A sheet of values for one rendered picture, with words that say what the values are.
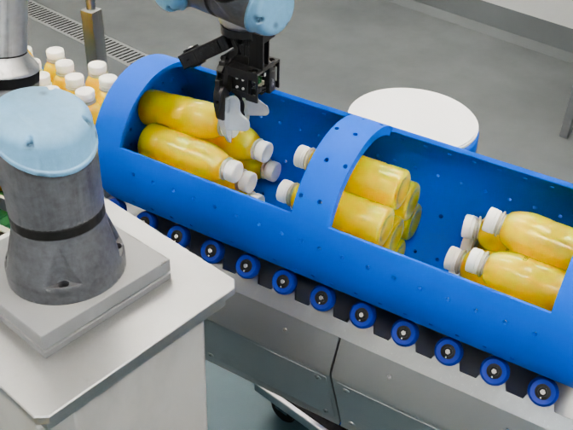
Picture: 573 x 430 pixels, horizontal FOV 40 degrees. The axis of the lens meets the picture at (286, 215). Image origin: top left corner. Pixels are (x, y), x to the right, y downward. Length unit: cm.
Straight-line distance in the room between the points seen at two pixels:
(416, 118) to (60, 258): 95
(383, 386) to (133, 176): 55
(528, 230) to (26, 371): 71
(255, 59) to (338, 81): 286
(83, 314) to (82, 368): 7
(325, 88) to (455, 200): 270
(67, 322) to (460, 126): 100
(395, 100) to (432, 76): 252
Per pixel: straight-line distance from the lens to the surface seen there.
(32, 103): 97
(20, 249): 101
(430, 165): 139
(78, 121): 93
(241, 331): 145
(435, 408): 134
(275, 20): 108
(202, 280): 108
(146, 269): 105
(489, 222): 123
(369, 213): 123
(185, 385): 114
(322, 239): 121
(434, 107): 177
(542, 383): 126
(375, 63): 436
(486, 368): 127
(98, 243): 100
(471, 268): 121
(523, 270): 118
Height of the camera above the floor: 186
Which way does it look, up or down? 37 degrees down
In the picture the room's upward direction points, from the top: 3 degrees clockwise
